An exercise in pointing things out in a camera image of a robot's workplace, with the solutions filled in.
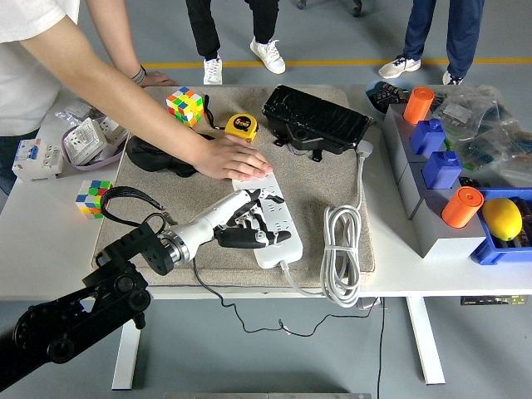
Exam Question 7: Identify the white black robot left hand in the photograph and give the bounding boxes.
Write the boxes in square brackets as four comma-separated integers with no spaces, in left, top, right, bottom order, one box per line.
[168,187,293,263]

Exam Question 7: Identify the person's left hand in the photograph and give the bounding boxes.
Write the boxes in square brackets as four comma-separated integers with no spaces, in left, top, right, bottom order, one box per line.
[143,70,180,88]

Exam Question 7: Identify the person's right hand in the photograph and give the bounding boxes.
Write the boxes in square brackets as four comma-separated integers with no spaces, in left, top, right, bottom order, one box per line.
[193,135,274,182]

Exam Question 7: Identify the black plug with cord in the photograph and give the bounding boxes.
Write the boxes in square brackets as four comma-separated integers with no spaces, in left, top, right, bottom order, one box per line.
[191,205,377,337]

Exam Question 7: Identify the white power strip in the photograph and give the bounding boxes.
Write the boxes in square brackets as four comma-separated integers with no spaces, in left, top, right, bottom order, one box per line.
[231,173,303,269]

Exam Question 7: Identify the thick yellow tape measure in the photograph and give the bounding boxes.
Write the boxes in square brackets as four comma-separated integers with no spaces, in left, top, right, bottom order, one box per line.
[224,112,259,145]

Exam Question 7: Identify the large colourful puzzle cube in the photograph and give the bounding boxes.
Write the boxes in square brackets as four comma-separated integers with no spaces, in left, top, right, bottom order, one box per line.
[165,86,204,128]

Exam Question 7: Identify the person in black trousers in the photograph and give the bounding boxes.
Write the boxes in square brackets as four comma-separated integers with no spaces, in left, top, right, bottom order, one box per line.
[185,0,287,86]

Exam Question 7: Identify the black cloth pouch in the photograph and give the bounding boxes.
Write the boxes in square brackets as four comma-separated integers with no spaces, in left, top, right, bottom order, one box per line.
[126,131,217,178]

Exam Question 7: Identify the grey-brown mat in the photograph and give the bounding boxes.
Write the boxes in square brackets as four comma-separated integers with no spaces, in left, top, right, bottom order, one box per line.
[91,84,377,288]

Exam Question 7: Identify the black rectangular device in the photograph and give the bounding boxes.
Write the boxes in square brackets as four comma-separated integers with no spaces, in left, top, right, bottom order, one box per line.
[261,85,373,163]

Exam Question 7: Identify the small colourful puzzle cube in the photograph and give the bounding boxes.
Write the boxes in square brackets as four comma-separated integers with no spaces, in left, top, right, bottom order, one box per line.
[76,179,114,219]

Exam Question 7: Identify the person in white shirt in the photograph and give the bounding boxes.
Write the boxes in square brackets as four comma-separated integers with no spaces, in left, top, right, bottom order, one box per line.
[0,0,113,196]

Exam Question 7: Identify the white circuit breaker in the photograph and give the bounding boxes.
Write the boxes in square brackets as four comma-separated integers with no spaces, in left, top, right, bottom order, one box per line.
[11,139,64,183]

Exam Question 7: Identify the white table leg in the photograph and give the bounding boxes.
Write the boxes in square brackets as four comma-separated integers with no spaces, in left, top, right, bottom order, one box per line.
[111,298,145,391]
[406,297,446,386]

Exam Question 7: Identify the blue bowl with parts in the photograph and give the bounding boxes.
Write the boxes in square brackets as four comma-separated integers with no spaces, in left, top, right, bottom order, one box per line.
[364,78,416,117]

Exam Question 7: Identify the orange cylinder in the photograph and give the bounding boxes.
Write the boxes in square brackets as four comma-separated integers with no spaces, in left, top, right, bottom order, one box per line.
[403,86,436,125]
[441,186,485,229]

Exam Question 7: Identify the blue block with knob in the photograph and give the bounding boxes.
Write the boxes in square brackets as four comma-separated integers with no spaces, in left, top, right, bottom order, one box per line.
[421,150,462,190]
[410,118,446,158]

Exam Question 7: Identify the grey block holder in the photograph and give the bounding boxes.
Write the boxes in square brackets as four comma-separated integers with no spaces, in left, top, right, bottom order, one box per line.
[382,102,487,259]

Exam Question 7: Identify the person in blue trousers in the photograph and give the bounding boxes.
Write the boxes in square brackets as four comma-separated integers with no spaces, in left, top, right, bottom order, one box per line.
[377,0,485,86]

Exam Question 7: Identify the clear bags of parts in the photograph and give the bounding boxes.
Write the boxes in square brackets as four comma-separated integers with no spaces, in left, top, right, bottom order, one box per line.
[431,84,532,188]

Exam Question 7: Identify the blue plastic bin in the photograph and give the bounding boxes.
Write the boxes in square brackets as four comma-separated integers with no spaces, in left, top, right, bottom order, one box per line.
[470,186,532,266]

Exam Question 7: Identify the yellow lemon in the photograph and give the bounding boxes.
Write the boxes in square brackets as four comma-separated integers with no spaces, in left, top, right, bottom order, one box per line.
[481,198,524,242]

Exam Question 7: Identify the black table control panel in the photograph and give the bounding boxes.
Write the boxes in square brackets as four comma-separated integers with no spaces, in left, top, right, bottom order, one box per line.
[460,295,525,307]

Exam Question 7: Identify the black wrist strap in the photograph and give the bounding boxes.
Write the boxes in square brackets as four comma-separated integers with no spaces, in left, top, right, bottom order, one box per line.
[202,94,221,131]

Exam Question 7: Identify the white wall socket panel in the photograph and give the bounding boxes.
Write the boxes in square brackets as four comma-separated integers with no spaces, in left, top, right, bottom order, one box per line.
[64,117,107,165]
[99,116,128,145]

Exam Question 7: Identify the white power strip cord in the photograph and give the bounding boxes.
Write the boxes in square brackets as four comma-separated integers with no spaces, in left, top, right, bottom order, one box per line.
[280,139,375,309]

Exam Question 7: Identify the thin black hanging cable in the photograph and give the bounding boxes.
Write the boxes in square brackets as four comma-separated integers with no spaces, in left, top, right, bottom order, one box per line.
[376,297,386,399]

